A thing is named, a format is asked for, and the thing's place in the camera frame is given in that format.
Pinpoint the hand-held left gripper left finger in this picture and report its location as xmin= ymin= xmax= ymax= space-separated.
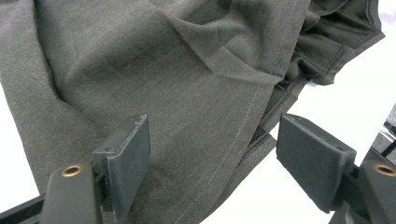
xmin=92 ymin=113 xmax=152 ymax=220

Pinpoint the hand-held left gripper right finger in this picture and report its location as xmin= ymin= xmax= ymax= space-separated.
xmin=276 ymin=112 xmax=358 ymax=214

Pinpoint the dark grey skirt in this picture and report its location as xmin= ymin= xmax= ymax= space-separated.
xmin=0 ymin=0 xmax=386 ymax=224

